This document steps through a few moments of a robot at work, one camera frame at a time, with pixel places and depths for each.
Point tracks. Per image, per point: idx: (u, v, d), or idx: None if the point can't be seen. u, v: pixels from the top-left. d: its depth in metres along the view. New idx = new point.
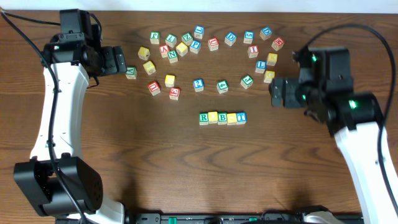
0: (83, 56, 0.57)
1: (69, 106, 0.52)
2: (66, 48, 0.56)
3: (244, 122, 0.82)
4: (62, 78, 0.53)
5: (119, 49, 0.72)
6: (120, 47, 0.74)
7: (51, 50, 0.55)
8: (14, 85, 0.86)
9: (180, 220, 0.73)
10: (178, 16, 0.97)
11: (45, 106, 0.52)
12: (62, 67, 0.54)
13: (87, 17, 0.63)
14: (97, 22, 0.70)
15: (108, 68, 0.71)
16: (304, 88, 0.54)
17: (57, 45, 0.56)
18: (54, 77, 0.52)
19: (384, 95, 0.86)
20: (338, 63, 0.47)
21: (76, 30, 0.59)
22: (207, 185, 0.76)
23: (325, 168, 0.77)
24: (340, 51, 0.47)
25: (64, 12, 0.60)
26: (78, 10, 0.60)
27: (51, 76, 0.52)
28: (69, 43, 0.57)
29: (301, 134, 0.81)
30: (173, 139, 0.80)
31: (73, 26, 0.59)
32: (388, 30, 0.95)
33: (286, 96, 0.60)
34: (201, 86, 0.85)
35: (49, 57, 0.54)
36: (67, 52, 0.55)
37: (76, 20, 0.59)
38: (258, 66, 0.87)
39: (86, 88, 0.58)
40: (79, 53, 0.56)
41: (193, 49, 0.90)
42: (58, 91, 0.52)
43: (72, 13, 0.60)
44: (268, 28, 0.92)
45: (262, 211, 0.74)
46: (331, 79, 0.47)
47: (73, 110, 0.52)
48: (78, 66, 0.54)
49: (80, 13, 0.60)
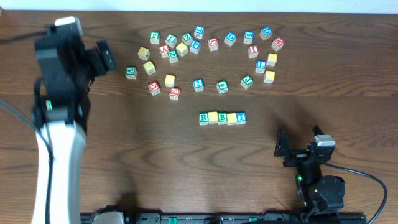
0: (78, 111, 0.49)
1: (66, 180, 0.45)
2: (60, 108, 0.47)
3: (244, 122, 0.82)
4: (57, 148, 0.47)
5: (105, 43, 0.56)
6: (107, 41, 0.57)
7: (44, 111, 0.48)
8: (14, 85, 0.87)
9: (180, 220, 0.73)
10: (178, 17, 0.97)
11: (40, 177, 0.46)
12: (56, 130, 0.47)
13: (66, 43, 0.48)
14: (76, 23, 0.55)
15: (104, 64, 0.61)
16: (302, 174, 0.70)
17: (48, 101, 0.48)
18: (48, 144, 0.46)
19: (383, 95, 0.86)
20: (329, 200, 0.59)
21: (59, 71, 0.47)
22: (207, 185, 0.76)
23: (325, 168, 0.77)
24: (335, 197, 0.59)
25: (38, 52, 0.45)
26: (56, 48, 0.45)
27: (46, 148, 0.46)
28: (60, 96, 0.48)
29: (301, 133, 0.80)
30: (173, 139, 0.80)
31: (57, 70, 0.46)
32: (387, 30, 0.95)
33: (286, 162, 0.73)
34: (201, 86, 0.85)
35: (41, 122, 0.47)
36: (63, 115, 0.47)
37: (58, 65, 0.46)
38: (258, 66, 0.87)
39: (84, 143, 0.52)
40: (73, 113, 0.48)
41: (193, 49, 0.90)
42: (54, 162, 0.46)
43: (51, 55, 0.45)
44: (268, 28, 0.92)
45: (262, 211, 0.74)
46: (318, 206, 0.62)
47: (71, 180, 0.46)
48: (73, 132, 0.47)
49: (61, 49, 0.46)
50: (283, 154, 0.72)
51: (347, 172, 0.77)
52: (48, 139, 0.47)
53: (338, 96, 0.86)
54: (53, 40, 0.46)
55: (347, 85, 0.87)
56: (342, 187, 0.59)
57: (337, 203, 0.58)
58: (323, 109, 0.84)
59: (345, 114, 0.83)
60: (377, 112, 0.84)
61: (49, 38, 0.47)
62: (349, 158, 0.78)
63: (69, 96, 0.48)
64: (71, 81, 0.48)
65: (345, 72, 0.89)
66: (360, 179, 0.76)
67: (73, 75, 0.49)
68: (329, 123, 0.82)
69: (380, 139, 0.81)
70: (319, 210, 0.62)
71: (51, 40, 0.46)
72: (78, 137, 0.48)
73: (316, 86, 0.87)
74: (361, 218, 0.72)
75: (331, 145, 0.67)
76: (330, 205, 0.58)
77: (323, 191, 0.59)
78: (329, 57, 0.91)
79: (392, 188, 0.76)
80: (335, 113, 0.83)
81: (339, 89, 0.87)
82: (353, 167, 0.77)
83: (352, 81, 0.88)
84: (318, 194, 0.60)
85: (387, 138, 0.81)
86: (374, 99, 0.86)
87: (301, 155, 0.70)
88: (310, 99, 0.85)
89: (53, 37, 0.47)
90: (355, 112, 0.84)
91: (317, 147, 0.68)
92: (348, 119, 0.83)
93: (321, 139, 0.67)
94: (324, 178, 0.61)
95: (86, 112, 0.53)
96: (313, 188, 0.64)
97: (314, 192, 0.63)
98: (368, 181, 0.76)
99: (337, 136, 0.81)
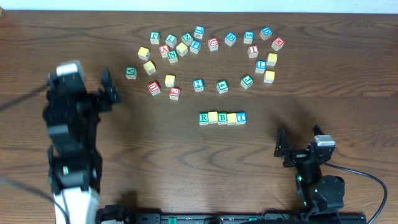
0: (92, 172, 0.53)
1: None
2: (76, 173, 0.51)
3: (244, 122, 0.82)
4: (73, 214, 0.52)
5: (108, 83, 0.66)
6: (108, 74, 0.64)
7: (61, 177, 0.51)
8: (14, 85, 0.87)
9: (180, 220, 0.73)
10: (178, 16, 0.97)
11: None
12: (71, 197, 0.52)
13: (73, 112, 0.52)
14: (78, 70, 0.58)
15: (104, 94, 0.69)
16: (302, 174, 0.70)
17: (64, 166, 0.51)
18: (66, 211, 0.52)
19: (383, 94, 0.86)
20: (329, 200, 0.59)
21: (71, 142, 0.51)
22: (207, 185, 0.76)
23: (325, 168, 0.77)
24: (335, 197, 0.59)
25: (50, 129, 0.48)
26: (66, 122, 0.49)
27: (65, 214, 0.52)
28: (74, 162, 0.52)
29: (301, 134, 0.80)
30: (173, 139, 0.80)
31: (68, 139, 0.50)
32: (387, 30, 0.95)
33: (286, 162, 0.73)
34: (201, 86, 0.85)
35: (58, 187, 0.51)
36: (78, 178, 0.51)
37: (69, 137, 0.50)
38: (258, 66, 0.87)
39: (98, 205, 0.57)
40: (87, 178, 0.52)
41: (193, 49, 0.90)
42: None
43: (64, 131, 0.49)
44: (268, 28, 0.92)
45: (262, 211, 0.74)
46: (318, 206, 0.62)
47: None
48: (88, 197, 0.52)
49: (69, 120, 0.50)
50: (283, 154, 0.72)
51: (347, 172, 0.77)
52: (64, 205, 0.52)
53: (338, 96, 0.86)
54: (62, 114, 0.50)
55: (347, 85, 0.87)
56: (342, 187, 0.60)
57: (337, 203, 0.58)
58: (323, 109, 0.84)
59: (345, 114, 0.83)
60: (377, 112, 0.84)
61: (58, 110, 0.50)
62: (349, 158, 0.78)
63: (84, 162, 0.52)
64: (81, 144, 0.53)
65: (345, 72, 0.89)
66: (360, 179, 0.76)
67: (82, 137, 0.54)
68: (329, 123, 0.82)
69: (380, 139, 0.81)
70: (319, 210, 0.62)
71: (61, 113, 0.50)
72: (92, 201, 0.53)
73: (316, 86, 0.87)
74: (361, 218, 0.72)
75: (331, 145, 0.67)
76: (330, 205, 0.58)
77: (324, 191, 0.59)
78: (329, 57, 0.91)
79: (392, 188, 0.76)
80: (335, 113, 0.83)
81: (339, 89, 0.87)
82: (353, 167, 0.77)
83: (352, 81, 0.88)
84: (318, 194, 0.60)
85: (387, 138, 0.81)
86: (374, 99, 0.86)
87: (301, 156, 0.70)
88: (310, 99, 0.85)
89: (61, 108, 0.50)
90: (355, 112, 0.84)
91: (317, 147, 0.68)
92: (348, 119, 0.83)
93: (321, 139, 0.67)
94: (323, 178, 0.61)
95: (99, 168, 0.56)
96: (313, 188, 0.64)
97: (314, 192, 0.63)
98: (369, 181, 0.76)
99: (337, 136, 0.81)
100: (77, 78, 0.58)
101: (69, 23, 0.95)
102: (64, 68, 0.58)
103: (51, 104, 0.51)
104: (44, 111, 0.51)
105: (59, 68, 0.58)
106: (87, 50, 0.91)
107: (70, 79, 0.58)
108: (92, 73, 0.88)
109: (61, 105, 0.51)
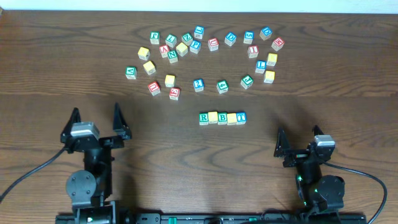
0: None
1: None
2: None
3: (244, 122, 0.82)
4: None
5: (120, 130, 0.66)
6: (120, 128, 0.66)
7: None
8: (15, 85, 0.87)
9: (180, 220, 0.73)
10: (178, 17, 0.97)
11: None
12: None
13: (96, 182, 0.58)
14: (92, 134, 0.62)
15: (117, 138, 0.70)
16: (302, 175, 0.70)
17: (89, 218, 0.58)
18: None
19: (383, 95, 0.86)
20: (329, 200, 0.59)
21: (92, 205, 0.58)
22: (207, 185, 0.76)
23: (325, 168, 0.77)
24: (335, 198, 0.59)
25: (76, 200, 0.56)
26: (89, 196, 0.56)
27: None
28: (97, 216, 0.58)
29: (301, 134, 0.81)
30: (173, 139, 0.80)
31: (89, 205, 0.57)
32: (387, 30, 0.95)
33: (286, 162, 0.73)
34: (201, 86, 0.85)
35: None
36: None
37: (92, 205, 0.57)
38: (259, 66, 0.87)
39: None
40: None
41: (193, 49, 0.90)
42: None
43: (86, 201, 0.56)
44: (268, 28, 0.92)
45: (262, 211, 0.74)
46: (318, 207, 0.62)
47: None
48: None
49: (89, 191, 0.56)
50: (283, 154, 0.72)
51: (347, 172, 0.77)
52: None
53: (338, 96, 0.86)
54: (86, 188, 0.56)
55: (347, 85, 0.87)
56: (342, 186, 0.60)
57: (337, 203, 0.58)
58: (323, 109, 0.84)
59: (345, 115, 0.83)
60: (377, 112, 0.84)
61: (81, 183, 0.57)
62: (349, 158, 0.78)
63: (106, 216, 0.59)
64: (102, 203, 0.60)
65: (345, 73, 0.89)
66: (360, 179, 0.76)
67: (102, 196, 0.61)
68: (329, 123, 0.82)
69: (380, 139, 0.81)
70: (319, 210, 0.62)
71: (83, 187, 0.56)
72: None
73: (316, 86, 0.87)
74: (361, 218, 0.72)
75: (331, 145, 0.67)
76: (330, 205, 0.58)
77: (324, 191, 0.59)
78: (329, 58, 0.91)
79: (392, 187, 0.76)
80: (335, 113, 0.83)
81: (339, 89, 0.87)
82: (353, 167, 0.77)
83: (352, 81, 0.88)
84: (318, 193, 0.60)
85: (387, 138, 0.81)
86: (374, 99, 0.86)
87: (301, 156, 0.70)
88: (310, 99, 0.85)
89: (83, 181, 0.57)
90: (355, 112, 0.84)
91: (316, 147, 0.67)
92: (347, 119, 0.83)
93: (320, 139, 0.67)
94: (323, 178, 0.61)
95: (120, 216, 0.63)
96: (313, 188, 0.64)
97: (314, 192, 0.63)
98: (369, 181, 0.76)
99: (337, 136, 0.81)
100: (91, 139, 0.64)
101: (69, 23, 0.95)
102: (79, 130, 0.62)
103: (73, 176, 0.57)
104: (66, 186, 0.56)
105: (74, 130, 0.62)
106: (87, 51, 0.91)
107: (85, 141, 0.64)
108: (92, 74, 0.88)
109: (80, 178, 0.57)
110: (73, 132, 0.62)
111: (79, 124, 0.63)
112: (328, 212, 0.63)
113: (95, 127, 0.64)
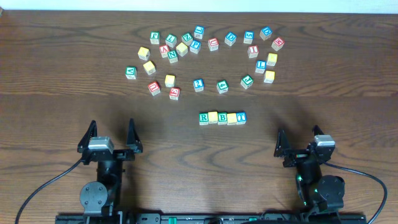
0: None
1: None
2: None
3: (244, 122, 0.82)
4: None
5: (133, 145, 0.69)
6: (134, 143, 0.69)
7: None
8: (15, 85, 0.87)
9: (180, 220, 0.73)
10: (177, 17, 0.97)
11: None
12: None
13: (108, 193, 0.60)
14: (108, 148, 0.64)
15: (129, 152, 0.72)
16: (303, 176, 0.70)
17: None
18: None
19: (383, 95, 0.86)
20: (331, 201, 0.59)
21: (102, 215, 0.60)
22: (207, 185, 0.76)
23: (325, 168, 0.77)
24: (335, 198, 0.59)
25: (87, 210, 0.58)
26: (101, 206, 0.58)
27: None
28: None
29: (301, 134, 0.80)
30: (173, 139, 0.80)
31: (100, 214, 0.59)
32: (387, 30, 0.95)
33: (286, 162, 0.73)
34: (201, 86, 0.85)
35: None
36: None
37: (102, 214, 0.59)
38: (259, 66, 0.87)
39: None
40: None
41: (193, 48, 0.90)
42: None
43: (97, 212, 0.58)
44: (268, 28, 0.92)
45: (262, 211, 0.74)
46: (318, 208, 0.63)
47: None
48: None
49: (101, 201, 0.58)
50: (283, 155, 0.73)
51: (347, 172, 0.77)
52: None
53: (338, 96, 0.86)
54: (97, 198, 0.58)
55: (347, 85, 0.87)
56: (342, 187, 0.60)
57: (337, 203, 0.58)
58: (323, 109, 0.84)
59: (345, 114, 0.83)
60: (377, 112, 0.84)
61: (93, 193, 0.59)
62: (349, 158, 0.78)
63: None
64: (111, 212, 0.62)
65: (345, 72, 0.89)
66: (360, 179, 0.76)
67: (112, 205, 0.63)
68: (329, 123, 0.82)
69: (380, 139, 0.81)
70: (319, 210, 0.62)
71: (96, 198, 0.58)
72: None
73: (316, 86, 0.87)
74: (361, 218, 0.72)
75: (331, 145, 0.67)
76: (330, 205, 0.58)
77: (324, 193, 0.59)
78: (329, 57, 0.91)
79: (391, 187, 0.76)
80: (335, 113, 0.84)
81: (339, 89, 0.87)
82: (352, 167, 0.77)
83: (352, 81, 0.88)
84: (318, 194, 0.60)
85: (387, 138, 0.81)
86: (374, 99, 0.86)
87: (301, 155, 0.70)
88: (310, 99, 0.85)
89: (96, 191, 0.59)
90: (355, 112, 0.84)
91: (316, 147, 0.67)
92: (347, 119, 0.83)
93: (320, 139, 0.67)
94: (323, 178, 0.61)
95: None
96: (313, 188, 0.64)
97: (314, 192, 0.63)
98: (368, 181, 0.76)
99: (337, 136, 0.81)
100: (106, 153, 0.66)
101: (69, 23, 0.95)
102: (96, 144, 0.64)
103: (87, 186, 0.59)
104: (81, 196, 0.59)
105: (91, 144, 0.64)
106: (87, 51, 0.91)
107: (101, 155, 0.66)
108: (91, 73, 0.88)
109: (94, 189, 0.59)
110: (90, 145, 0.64)
111: (96, 138, 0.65)
112: (329, 213, 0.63)
113: (110, 142, 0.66)
